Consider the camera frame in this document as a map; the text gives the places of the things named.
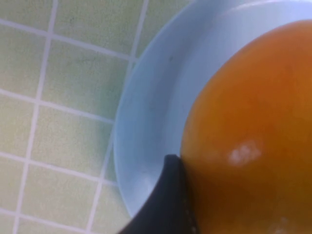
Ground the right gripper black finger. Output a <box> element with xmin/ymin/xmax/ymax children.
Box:
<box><xmin>120</xmin><ymin>154</ymin><xmax>201</xmax><ymax>234</ymax></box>

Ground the orange-tinted mango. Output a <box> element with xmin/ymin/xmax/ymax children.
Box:
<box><xmin>180</xmin><ymin>19</ymin><xmax>312</xmax><ymax>234</ymax></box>

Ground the light blue round plate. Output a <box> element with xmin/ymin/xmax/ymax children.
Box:
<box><xmin>113</xmin><ymin>0</ymin><xmax>312</xmax><ymax>220</ymax></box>

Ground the green checkered tablecloth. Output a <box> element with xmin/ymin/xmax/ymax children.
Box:
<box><xmin>0</xmin><ymin>0</ymin><xmax>195</xmax><ymax>234</ymax></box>

